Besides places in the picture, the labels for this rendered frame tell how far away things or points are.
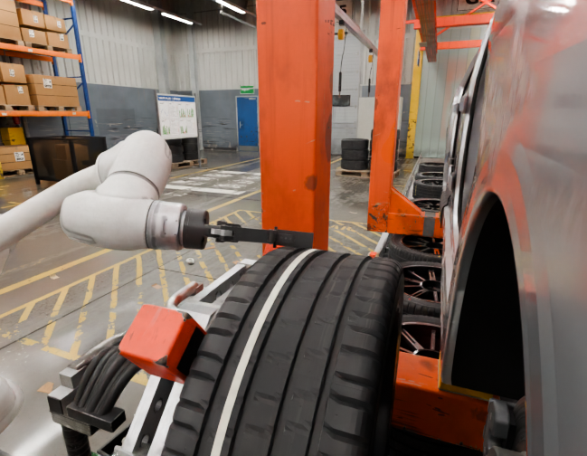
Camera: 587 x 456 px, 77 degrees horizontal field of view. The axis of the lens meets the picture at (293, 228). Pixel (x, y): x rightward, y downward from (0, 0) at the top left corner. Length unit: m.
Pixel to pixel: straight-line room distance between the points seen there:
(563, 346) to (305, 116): 0.82
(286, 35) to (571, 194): 0.84
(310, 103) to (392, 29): 2.00
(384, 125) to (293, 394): 2.55
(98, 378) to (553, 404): 0.60
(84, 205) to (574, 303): 0.66
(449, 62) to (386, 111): 10.68
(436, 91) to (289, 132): 12.51
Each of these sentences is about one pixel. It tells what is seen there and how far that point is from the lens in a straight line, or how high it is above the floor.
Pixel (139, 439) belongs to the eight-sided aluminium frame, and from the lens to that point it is 0.61.
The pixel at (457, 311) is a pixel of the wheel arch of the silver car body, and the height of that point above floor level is 0.95.
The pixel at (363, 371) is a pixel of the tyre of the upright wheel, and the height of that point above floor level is 1.13.
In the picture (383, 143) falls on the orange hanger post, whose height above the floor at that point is 1.21.
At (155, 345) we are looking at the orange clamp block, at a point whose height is 1.14.
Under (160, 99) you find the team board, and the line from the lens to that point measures 9.50.
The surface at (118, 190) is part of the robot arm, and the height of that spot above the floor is 1.28.
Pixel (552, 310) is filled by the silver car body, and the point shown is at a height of 1.30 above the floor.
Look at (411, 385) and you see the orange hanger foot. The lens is 1.18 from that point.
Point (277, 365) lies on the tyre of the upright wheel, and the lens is 0.47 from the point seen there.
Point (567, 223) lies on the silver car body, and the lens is 0.26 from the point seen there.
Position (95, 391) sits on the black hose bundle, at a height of 1.01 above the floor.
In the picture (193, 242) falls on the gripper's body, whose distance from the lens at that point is 0.68.
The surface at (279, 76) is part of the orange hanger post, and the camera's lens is 1.00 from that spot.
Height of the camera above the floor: 1.41
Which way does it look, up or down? 17 degrees down
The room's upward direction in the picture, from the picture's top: straight up
